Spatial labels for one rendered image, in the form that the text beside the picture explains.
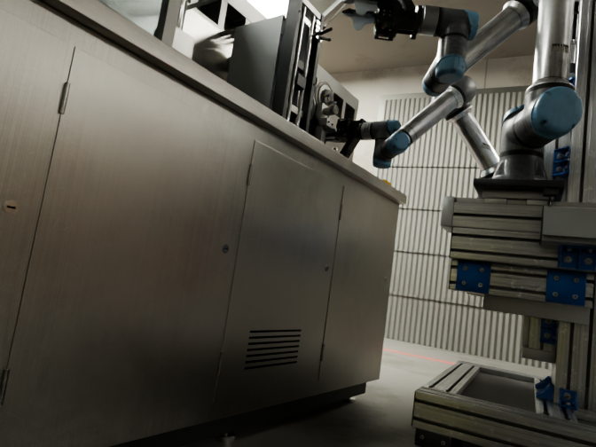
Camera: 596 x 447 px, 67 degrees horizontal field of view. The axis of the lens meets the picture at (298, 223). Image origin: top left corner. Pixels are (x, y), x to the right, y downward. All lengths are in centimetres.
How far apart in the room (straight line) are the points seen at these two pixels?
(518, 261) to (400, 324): 348
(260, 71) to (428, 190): 332
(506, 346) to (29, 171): 425
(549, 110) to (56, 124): 110
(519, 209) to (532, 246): 10
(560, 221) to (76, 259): 106
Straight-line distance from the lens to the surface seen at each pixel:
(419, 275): 473
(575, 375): 155
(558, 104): 133
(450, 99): 185
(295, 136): 131
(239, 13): 219
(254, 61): 183
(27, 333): 88
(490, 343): 464
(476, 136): 202
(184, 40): 154
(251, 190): 119
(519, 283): 140
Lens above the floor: 47
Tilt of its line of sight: 7 degrees up
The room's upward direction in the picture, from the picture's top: 8 degrees clockwise
